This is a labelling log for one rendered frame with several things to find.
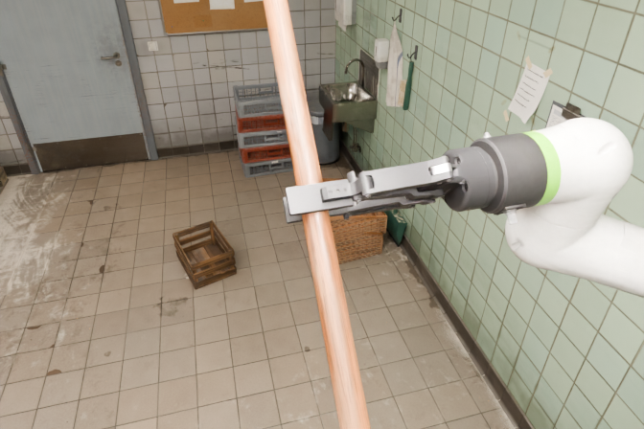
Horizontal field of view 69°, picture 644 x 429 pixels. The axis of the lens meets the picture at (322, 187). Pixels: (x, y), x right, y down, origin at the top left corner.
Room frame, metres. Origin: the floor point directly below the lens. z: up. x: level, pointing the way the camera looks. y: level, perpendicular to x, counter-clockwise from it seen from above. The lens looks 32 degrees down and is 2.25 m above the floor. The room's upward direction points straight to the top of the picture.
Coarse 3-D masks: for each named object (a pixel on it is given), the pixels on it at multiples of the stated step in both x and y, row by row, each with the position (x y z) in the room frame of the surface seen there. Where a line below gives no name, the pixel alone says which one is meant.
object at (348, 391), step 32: (288, 32) 0.58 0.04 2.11; (288, 64) 0.54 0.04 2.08; (288, 96) 0.51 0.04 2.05; (288, 128) 0.49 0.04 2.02; (320, 224) 0.40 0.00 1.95; (320, 256) 0.38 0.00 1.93; (320, 288) 0.35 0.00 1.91; (320, 320) 0.34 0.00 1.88; (352, 352) 0.31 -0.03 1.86; (352, 384) 0.28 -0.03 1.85; (352, 416) 0.26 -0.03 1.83
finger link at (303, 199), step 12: (336, 180) 0.44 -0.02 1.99; (288, 192) 0.42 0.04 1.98; (300, 192) 0.42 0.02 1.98; (312, 192) 0.42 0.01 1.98; (288, 204) 0.41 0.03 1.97; (300, 204) 0.41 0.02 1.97; (312, 204) 0.41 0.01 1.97; (324, 204) 0.41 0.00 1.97; (336, 204) 0.42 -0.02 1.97; (348, 204) 0.42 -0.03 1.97
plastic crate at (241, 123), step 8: (240, 120) 3.74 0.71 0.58; (248, 120) 3.75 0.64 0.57; (256, 120) 3.77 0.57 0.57; (264, 120) 3.78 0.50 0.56; (280, 120) 3.99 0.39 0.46; (240, 128) 3.74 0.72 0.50; (248, 128) 3.80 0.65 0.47; (256, 128) 3.77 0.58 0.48; (264, 128) 3.78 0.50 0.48; (272, 128) 3.79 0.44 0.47; (280, 128) 3.81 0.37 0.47
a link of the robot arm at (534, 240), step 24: (528, 216) 0.51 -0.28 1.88; (600, 216) 0.52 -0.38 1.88; (528, 240) 0.50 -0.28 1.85; (552, 240) 0.49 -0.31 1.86; (576, 240) 0.49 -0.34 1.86; (600, 240) 0.48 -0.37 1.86; (624, 240) 0.48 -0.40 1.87; (552, 264) 0.49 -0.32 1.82; (576, 264) 0.48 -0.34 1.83; (600, 264) 0.47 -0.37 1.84; (624, 264) 0.46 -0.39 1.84; (624, 288) 0.46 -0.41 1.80
